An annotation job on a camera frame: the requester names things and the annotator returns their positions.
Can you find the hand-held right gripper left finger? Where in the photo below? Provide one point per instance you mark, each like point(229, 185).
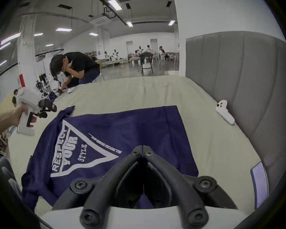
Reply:
point(114, 173)

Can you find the phone with pale screen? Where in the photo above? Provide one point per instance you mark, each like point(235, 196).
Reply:
point(259, 185)

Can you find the black chair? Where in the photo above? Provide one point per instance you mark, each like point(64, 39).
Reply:
point(146, 64)

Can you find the bed with beige sheet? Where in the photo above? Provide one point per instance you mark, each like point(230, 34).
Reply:
point(145, 92)

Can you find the white hand controller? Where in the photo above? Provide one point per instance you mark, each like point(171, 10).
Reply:
point(225, 113)

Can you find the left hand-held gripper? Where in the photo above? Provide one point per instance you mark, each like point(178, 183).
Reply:
point(28, 98)

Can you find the person's left hand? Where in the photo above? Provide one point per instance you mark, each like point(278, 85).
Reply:
point(17, 116)

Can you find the group of people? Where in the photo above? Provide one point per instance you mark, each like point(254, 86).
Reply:
point(149, 50)

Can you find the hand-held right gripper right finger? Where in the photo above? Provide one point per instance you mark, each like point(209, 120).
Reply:
point(171, 175)

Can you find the person's legs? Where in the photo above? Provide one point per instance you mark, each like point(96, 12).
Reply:
point(7, 169)

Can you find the grey padded headboard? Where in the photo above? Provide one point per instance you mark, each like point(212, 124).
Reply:
point(240, 80)

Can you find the dark blue printed shirt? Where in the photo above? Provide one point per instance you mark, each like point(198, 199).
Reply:
point(133, 127)

